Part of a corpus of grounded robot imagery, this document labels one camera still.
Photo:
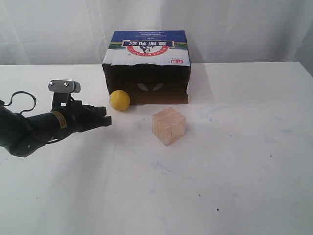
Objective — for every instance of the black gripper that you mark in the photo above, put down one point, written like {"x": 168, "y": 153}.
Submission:
{"x": 73, "y": 116}

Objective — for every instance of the yellow rubber ball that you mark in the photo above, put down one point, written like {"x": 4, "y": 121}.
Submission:
{"x": 119, "y": 100}

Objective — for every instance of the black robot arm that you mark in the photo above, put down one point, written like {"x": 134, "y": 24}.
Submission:
{"x": 21, "y": 136}

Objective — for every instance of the light wooden cube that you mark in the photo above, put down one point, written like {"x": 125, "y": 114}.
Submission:
{"x": 168, "y": 125}

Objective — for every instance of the blue white cardboard box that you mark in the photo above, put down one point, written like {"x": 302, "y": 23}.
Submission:
{"x": 152, "y": 67}

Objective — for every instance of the white backdrop curtain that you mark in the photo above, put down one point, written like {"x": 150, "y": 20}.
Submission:
{"x": 79, "y": 31}

